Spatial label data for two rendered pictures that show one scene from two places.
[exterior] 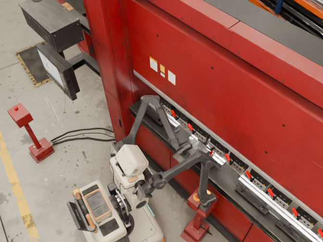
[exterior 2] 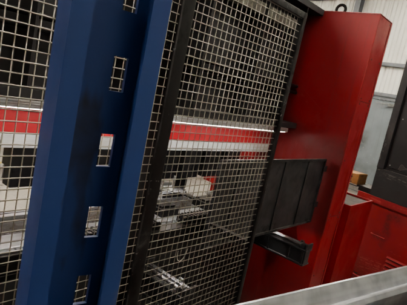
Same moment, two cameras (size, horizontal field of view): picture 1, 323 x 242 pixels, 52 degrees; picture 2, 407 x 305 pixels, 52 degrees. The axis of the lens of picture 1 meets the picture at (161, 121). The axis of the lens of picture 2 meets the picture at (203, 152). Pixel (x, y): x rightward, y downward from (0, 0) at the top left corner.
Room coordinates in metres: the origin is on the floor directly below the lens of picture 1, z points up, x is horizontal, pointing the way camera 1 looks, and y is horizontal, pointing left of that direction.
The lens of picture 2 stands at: (1.28, -2.77, 1.66)
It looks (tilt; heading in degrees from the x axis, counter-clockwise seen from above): 9 degrees down; 81
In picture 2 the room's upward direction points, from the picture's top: 12 degrees clockwise
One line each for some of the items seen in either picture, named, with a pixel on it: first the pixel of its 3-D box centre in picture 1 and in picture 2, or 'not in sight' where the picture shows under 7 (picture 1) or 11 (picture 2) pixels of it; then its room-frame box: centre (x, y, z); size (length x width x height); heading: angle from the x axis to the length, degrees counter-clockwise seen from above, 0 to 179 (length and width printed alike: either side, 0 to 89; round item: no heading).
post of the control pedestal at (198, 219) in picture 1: (199, 216); not in sight; (1.15, -0.33, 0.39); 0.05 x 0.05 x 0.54; 47
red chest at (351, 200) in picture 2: not in sight; (317, 249); (2.93, 0.38, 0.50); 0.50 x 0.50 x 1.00; 41
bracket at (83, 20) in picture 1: (75, 27); not in sight; (2.37, 0.71, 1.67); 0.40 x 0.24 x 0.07; 41
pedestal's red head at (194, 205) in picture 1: (202, 201); not in sight; (1.15, -0.33, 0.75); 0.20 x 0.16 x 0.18; 47
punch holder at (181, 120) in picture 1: (184, 116); (207, 161); (1.74, -0.20, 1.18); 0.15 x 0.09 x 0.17; 41
